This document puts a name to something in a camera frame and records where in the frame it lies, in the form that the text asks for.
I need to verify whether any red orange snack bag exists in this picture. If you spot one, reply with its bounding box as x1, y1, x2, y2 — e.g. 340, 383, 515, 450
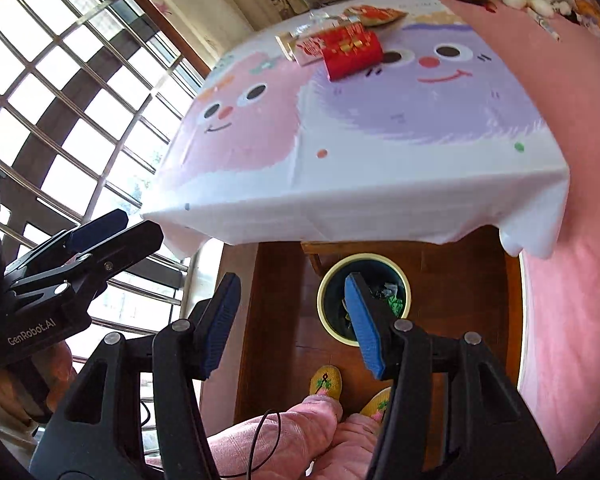
344, 5, 409, 28

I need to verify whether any pink bed sheet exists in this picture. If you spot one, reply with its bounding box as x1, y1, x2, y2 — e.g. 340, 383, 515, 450
405, 0, 600, 471

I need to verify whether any cartoon printed tablecloth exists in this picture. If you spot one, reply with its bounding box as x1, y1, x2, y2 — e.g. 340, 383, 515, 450
141, 0, 571, 261

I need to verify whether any window with metal grille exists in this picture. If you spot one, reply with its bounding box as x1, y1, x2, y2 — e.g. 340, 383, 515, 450
0, 0, 216, 361

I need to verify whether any person's left hand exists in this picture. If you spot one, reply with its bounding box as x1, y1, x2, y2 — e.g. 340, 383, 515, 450
44, 344, 79, 402

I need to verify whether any dark blue bin cream rim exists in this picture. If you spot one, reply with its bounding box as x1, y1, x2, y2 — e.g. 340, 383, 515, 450
316, 253, 412, 347

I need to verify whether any floral curtain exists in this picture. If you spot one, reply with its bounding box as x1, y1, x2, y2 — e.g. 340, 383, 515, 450
145, 0, 291, 66

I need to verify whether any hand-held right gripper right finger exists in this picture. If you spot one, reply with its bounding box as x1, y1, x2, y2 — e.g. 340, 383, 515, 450
344, 272, 556, 480

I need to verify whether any red box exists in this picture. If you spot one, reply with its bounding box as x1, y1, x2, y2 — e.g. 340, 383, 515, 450
322, 30, 384, 82

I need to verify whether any wooden table frame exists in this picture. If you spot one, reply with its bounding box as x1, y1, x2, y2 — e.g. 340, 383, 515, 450
300, 240, 342, 277

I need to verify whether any person's right leg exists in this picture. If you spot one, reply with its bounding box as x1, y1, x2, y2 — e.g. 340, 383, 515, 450
307, 412, 387, 480

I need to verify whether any red and white carton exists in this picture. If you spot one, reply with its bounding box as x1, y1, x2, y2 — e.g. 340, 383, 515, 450
276, 30, 331, 67

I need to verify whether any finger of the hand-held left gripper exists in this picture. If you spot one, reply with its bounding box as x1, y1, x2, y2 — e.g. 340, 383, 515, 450
7, 220, 165, 312
2, 208, 130, 282

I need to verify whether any person's left leg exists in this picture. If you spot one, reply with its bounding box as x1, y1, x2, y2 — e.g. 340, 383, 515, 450
145, 395, 343, 480

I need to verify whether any black cable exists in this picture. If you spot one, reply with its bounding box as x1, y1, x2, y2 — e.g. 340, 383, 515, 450
247, 409, 284, 480

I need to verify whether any person's leg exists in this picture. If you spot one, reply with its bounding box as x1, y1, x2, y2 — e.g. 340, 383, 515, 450
145, 395, 343, 480
307, 412, 387, 480

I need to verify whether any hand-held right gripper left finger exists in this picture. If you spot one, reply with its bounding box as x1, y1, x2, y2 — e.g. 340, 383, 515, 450
30, 272, 243, 480

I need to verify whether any clear plastic wrapper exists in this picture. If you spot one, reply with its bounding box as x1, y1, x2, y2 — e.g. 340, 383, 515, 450
307, 9, 350, 30

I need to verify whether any white marker pen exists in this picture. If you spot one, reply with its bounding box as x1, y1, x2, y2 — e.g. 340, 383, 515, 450
534, 12, 562, 42

